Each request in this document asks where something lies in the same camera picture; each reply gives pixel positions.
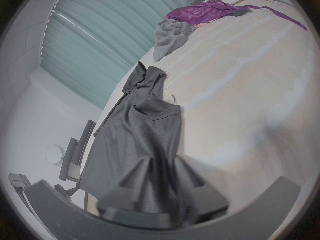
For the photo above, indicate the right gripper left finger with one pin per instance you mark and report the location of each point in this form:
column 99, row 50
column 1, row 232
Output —
column 112, row 199

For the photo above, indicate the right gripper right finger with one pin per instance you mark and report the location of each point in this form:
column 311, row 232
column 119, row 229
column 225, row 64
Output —
column 210, row 201

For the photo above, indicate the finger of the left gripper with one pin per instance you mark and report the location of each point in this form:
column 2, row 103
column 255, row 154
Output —
column 71, row 191

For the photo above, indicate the black T-shirt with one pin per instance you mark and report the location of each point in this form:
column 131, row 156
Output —
column 140, row 134

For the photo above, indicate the bed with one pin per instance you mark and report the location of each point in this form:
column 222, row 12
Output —
column 237, row 96

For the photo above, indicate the black dressing table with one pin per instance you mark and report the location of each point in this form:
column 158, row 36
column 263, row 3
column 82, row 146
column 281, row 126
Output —
column 68, row 156

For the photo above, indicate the black chest of drawers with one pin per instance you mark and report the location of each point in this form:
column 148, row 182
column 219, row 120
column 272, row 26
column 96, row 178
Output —
column 88, row 136

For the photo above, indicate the blue-green curtain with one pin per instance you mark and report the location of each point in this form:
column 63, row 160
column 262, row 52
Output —
column 120, row 16
column 82, row 66

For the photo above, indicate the grey garment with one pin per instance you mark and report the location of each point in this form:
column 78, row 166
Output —
column 170, row 36

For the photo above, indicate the pink garment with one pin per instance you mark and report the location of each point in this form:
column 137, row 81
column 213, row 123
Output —
column 203, row 24

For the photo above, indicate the purple satin garment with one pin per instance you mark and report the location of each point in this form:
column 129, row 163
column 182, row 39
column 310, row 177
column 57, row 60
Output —
column 195, row 10

